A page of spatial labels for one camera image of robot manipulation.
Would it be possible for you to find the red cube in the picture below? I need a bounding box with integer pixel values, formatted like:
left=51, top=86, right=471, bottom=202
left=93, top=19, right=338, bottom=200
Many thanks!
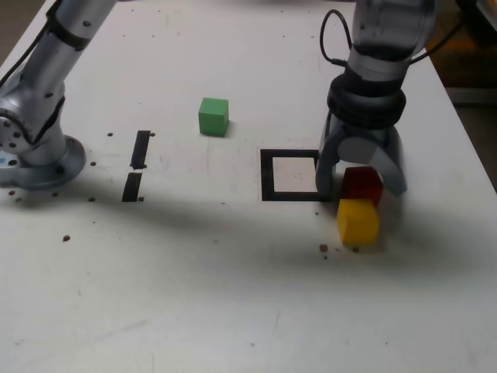
left=341, top=166, right=384, bottom=207

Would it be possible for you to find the black tape square outline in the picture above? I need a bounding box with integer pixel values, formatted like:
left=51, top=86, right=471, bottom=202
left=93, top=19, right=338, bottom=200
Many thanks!
left=259, top=148, right=326, bottom=203

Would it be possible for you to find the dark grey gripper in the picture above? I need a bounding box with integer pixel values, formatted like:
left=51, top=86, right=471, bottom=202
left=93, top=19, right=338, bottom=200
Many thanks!
left=315, top=112, right=408, bottom=202

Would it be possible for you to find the grey metal frame bar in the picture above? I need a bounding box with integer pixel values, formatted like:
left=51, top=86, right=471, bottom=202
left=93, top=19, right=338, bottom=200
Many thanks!
left=444, top=85, right=497, bottom=106

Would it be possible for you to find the green cube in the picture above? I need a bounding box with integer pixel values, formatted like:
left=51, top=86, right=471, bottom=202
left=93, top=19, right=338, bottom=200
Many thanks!
left=197, top=96, right=230, bottom=138

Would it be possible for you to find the black tape strip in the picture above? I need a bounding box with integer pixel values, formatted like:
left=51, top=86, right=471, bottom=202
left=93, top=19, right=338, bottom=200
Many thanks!
left=121, top=130, right=151, bottom=203

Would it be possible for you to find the yellow cube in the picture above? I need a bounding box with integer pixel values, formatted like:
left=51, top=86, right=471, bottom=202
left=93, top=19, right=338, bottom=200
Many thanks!
left=335, top=197, right=381, bottom=246

